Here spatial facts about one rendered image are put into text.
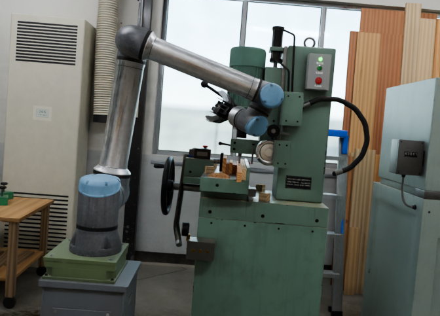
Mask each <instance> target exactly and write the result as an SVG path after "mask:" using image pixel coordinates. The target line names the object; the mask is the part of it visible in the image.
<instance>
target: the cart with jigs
mask: <svg viewBox="0 0 440 316"><path fill-rule="evenodd" d="M1 185H3V186H0V189H1V191H0V221H2V222H9V235H8V246H7V247H0V281H5V297H6V298H5V299H4V300H3V305H4V307H5V308H7V309H11V308H13V307H14V306H15V305H16V299H15V297H14V296H15V294H16V278H17V277H18V276H19V275H20V274H21V273H22V272H24V271H25V270H26V269H27V268H28V267H30V266H31V265H32V264H33V263H34V262H35V261H36V260H37V259H39V260H38V268H37V270H36V273H37V275H38V276H43V275H44V274H45V273H46V267H45V266H44V260H43V257H44V256H45V255H46V254H47V245H48V224H49V213H50V205H51V204H53V203H54V200H50V199H40V198H21V197H13V196H14V192H12V191H7V190H5V189H6V188H7V187H6V186H5V185H8V183H7V182H1ZM40 210H41V227H40V239H39V249H18V238H19V225H20V222H21V221H23V220H25V219H26V218H28V217H30V216H32V215H34V214H35V213H37V212H39V211H40Z"/></svg>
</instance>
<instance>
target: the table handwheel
mask: <svg viewBox="0 0 440 316"><path fill-rule="evenodd" d="M174 190H179V183H175V162H174V159H173V157H171V156H169V157H168V158H167V159H166V162H165V165H164V171H163V175H162V185H161V195H160V204H161V211H162V214H163V215H167V214H168V213H169V212H170V209H171V206H172V200H173V194H174ZM183 190H184V191H191V192H200V191H201V190H200V185H199V184H185V183H184V189H183Z"/></svg>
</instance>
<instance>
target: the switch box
mask: <svg viewBox="0 0 440 316"><path fill-rule="evenodd" d="M319 57H322V58H323V60H322V61H318V58H319ZM331 58H332V55H331V54H314V53H309V55H308V57H307V65H306V80H305V87H304V89H305V90H314V91H323V92H326V91H328V90H329V79H330V72H331ZM317 62H323V65H322V64H317ZM319 65H320V66H322V70H321V71H319V72H323V74H317V73H316V71H318V70H317V66H319ZM317 77H320V78H321V79H322V82H321V83H320V84H318V85H321V87H317V86H315V84H317V83H316V81H315V79H316V78H317Z"/></svg>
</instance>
